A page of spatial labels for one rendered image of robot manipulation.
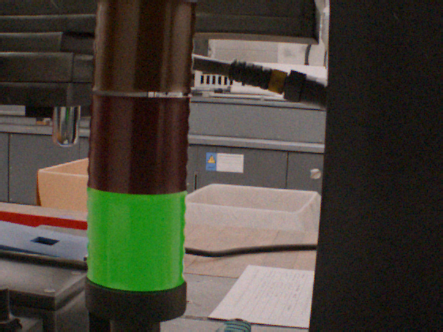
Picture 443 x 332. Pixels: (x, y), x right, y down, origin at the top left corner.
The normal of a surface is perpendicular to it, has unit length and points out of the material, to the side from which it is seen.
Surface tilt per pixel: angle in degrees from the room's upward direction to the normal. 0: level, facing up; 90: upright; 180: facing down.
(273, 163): 90
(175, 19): 104
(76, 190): 87
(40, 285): 0
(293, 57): 90
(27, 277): 0
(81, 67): 90
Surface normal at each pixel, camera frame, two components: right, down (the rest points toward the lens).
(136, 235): 0.14, 0.36
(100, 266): -0.56, -0.18
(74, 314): 0.98, 0.07
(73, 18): -0.17, 0.11
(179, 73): 0.80, -0.13
